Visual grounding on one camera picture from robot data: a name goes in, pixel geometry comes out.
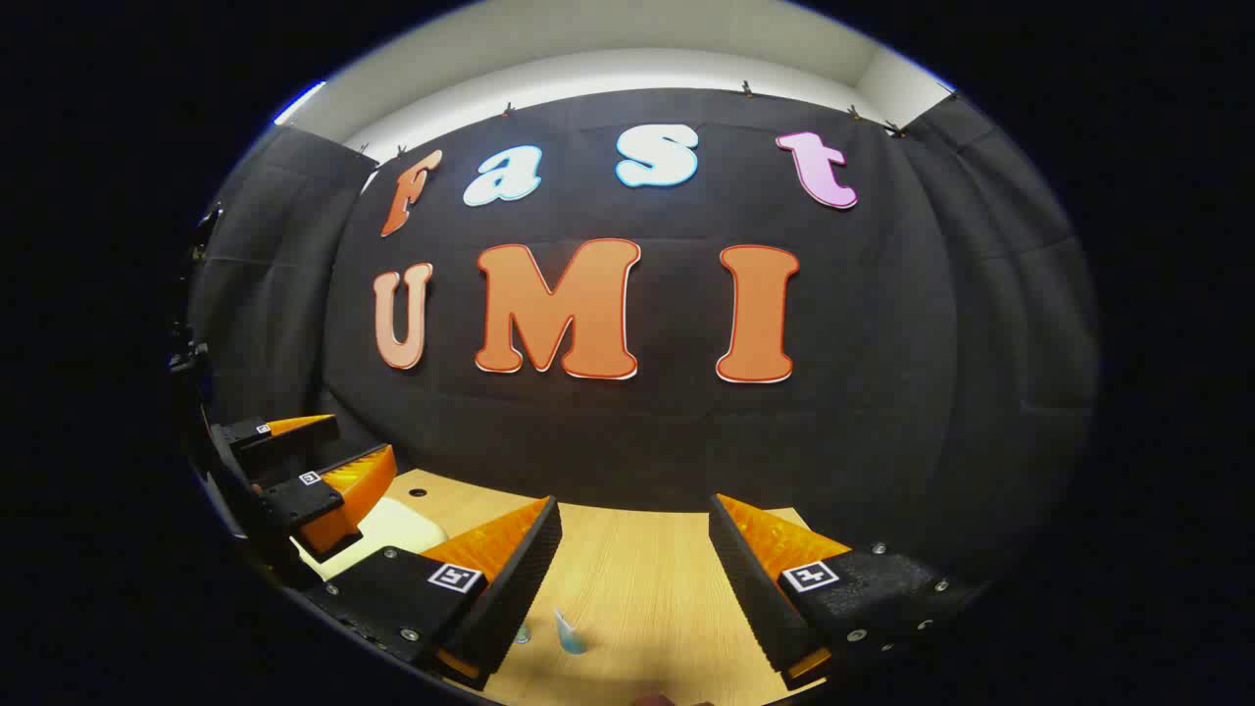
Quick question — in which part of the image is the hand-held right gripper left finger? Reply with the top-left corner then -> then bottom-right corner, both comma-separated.
304,495 -> 565,692

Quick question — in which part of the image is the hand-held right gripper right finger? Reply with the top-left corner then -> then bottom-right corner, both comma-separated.
708,493 -> 981,690

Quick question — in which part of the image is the white and blue tube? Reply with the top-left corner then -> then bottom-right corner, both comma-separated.
553,608 -> 590,656

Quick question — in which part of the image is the ceiling light strip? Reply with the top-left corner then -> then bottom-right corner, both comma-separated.
273,80 -> 326,126

